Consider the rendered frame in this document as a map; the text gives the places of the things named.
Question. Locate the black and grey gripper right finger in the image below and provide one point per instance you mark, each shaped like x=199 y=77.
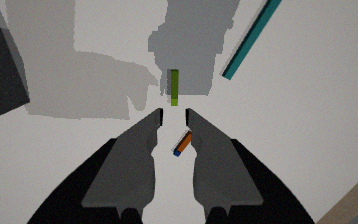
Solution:
x=226 y=174

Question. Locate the orange-brown rod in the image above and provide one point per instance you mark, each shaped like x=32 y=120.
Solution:
x=184 y=142

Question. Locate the turquoise rod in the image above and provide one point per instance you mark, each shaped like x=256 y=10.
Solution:
x=251 y=37

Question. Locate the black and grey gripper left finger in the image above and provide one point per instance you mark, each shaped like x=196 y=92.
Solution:
x=119 y=175

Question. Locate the olive green rod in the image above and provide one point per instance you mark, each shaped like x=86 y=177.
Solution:
x=174 y=87

